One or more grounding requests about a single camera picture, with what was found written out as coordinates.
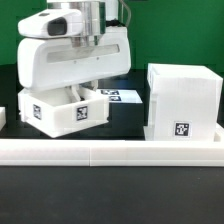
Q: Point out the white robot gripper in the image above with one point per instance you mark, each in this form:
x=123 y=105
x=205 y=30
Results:
x=55 y=63

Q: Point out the white front drawer box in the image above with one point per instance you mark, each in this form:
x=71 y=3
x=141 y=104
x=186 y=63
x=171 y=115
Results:
x=54 y=113

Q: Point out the white drawer cabinet housing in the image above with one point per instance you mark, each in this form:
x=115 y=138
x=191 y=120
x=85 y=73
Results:
x=183 y=104

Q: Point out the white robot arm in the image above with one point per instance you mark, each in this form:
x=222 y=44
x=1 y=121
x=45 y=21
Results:
x=72 y=42

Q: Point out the fiducial marker sheet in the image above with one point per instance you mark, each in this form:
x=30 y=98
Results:
x=121 y=96

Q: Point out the white front fence bar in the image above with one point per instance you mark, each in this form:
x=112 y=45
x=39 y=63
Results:
x=28 y=152

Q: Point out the white fence bar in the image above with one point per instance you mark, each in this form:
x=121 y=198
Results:
x=219 y=133
x=28 y=152

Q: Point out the white left fence piece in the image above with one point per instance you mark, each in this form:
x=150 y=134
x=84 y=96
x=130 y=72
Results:
x=2 y=117

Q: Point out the white right fence bar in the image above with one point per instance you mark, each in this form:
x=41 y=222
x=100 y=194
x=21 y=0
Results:
x=219 y=133

